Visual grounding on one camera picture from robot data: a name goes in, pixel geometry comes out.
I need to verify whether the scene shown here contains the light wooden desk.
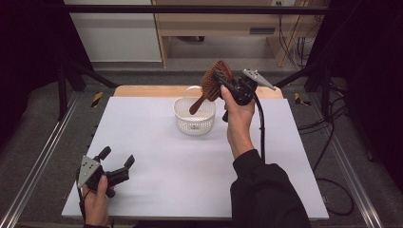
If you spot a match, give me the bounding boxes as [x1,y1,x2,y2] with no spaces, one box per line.
[151,0,329,68]

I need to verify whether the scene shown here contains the black metal stand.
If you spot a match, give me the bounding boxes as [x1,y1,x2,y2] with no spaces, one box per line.
[57,59,119,122]
[272,60,333,119]

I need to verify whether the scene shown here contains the black floor cables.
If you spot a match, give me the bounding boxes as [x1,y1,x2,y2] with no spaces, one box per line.
[297,80,350,172]

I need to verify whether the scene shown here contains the yellow black tape marker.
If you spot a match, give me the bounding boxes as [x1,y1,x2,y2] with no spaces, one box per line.
[90,91,105,108]
[294,92,312,107]

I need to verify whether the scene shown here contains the person's left hand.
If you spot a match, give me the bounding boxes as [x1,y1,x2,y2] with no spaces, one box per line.
[83,175,110,227]

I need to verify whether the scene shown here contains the hanging desk cables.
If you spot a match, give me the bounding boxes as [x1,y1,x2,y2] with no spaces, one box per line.
[277,13,319,69]

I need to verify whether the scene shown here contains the person's right hand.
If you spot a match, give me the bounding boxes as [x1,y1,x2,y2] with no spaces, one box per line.
[221,85,257,160]

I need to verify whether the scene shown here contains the wooden table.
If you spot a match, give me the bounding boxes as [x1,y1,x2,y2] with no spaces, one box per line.
[113,85,284,99]

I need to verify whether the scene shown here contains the aluminium floor rail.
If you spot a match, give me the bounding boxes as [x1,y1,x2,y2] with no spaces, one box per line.
[308,93,385,228]
[0,94,81,228]

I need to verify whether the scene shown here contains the brown wooden hairbrush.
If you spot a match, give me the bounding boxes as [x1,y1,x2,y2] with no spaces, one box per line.
[188,60,234,116]

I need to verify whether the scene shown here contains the white cabinet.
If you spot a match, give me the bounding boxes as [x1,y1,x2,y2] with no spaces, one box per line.
[63,0,163,63]

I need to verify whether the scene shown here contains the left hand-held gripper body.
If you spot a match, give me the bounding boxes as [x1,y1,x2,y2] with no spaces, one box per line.
[76,155,131,200]

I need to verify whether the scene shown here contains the white table cover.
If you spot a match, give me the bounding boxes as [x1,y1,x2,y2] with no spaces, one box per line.
[61,96,330,221]

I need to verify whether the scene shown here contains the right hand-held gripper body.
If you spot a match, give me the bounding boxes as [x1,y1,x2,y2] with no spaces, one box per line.
[228,68,277,107]

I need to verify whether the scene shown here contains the black horizontal frame bar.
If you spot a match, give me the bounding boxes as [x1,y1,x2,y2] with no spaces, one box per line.
[61,4,332,15]

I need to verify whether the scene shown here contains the black curtain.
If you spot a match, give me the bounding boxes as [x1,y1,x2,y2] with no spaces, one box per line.
[312,0,403,184]
[0,0,93,150]

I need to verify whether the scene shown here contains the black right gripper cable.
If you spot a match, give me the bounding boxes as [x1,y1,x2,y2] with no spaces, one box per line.
[250,89,355,217]

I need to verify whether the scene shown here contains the white perforated plastic basket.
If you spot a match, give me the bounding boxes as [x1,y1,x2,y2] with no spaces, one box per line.
[173,85,218,137]

